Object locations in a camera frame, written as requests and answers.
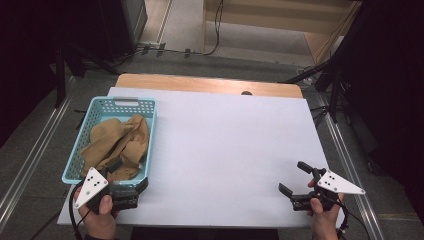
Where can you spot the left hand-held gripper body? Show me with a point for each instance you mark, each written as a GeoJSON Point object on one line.
{"type": "Point", "coordinates": [91, 186]}

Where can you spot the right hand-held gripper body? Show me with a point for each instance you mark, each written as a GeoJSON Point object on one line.
{"type": "Point", "coordinates": [336, 184]}

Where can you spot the tan printed pants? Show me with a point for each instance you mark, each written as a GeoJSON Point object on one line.
{"type": "Point", "coordinates": [113, 140]}

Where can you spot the light blue plastic basket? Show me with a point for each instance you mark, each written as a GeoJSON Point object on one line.
{"type": "Point", "coordinates": [111, 107]}

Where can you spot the person's left hand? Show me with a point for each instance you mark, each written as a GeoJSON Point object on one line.
{"type": "Point", "coordinates": [98, 225]}

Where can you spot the person's right hand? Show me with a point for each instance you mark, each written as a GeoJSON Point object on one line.
{"type": "Point", "coordinates": [325, 223]}

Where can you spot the white table board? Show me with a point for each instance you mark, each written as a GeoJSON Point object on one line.
{"type": "Point", "coordinates": [233, 150]}

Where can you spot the black metal stand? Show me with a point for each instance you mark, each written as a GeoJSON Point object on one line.
{"type": "Point", "coordinates": [60, 76]}
{"type": "Point", "coordinates": [334, 90]}

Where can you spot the dark table grommet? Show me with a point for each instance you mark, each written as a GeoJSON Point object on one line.
{"type": "Point", "coordinates": [246, 93]}

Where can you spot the black curtain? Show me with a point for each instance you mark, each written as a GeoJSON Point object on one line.
{"type": "Point", "coordinates": [30, 50]}
{"type": "Point", "coordinates": [393, 83]}

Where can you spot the white power strip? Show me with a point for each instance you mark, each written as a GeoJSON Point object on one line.
{"type": "Point", "coordinates": [151, 43]}

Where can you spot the dark cabinet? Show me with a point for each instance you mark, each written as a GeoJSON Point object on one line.
{"type": "Point", "coordinates": [133, 20]}

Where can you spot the beige wooden shelf unit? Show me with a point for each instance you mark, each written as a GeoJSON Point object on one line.
{"type": "Point", "coordinates": [266, 18]}

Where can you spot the metal floor rail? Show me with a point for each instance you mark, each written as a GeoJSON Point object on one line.
{"type": "Point", "coordinates": [33, 160]}
{"type": "Point", "coordinates": [353, 180]}

